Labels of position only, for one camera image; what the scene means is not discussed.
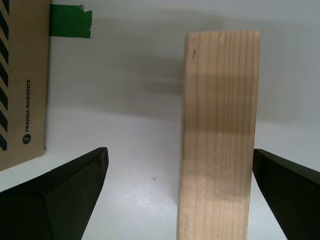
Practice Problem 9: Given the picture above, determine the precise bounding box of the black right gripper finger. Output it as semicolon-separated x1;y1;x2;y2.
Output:
0;146;110;240
252;148;320;240

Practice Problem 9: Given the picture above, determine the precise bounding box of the light wooden block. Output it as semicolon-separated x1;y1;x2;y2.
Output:
176;29;262;240

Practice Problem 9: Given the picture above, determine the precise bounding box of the open brown cardboard box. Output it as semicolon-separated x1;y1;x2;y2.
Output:
0;0;51;172

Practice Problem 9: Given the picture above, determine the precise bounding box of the green tape strip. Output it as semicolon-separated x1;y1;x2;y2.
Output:
49;4;93;39

